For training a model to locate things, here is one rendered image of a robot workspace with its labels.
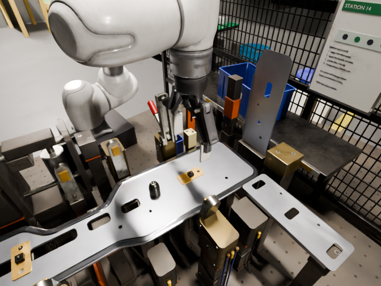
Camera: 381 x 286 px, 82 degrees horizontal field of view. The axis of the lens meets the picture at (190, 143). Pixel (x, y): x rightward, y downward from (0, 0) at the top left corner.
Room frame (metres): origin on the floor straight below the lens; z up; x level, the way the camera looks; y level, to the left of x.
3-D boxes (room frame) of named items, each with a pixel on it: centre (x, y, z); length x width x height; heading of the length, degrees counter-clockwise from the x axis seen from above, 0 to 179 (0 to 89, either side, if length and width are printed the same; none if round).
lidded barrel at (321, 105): (2.27, -1.38, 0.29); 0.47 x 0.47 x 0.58
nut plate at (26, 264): (0.22, 0.39, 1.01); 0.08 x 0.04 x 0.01; 33
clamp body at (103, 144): (0.55, 0.26, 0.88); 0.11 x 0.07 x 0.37; 33
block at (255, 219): (0.35, -0.18, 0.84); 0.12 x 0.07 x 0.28; 33
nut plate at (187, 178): (0.48, 0.00, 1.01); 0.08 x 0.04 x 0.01; 124
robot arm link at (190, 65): (0.47, 0.00, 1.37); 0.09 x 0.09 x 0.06
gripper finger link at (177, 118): (0.53, 0.04, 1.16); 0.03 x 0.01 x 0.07; 123
